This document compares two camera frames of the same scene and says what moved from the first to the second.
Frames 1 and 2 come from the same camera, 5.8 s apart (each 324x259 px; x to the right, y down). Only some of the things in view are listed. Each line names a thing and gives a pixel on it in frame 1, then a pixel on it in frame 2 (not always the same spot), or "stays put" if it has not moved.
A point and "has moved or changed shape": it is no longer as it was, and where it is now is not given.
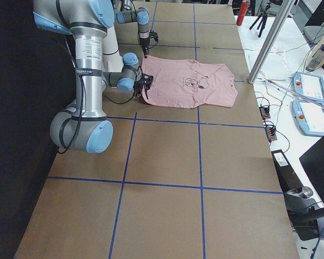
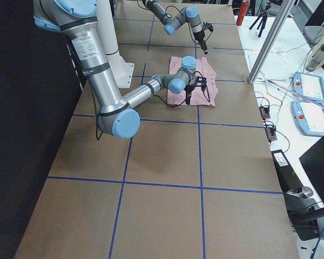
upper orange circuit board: x=264 y=112 stays put
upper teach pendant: x=310 y=86 stays put
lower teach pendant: x=311 y=119 stays put
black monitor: x=319 y=163 stays put
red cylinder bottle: x=243 y=11 stays put
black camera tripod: x=263 y=17 stays put
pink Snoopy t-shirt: x=187 y=83 has moved or changed shape
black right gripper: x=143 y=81 → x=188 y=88
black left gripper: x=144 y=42 → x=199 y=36
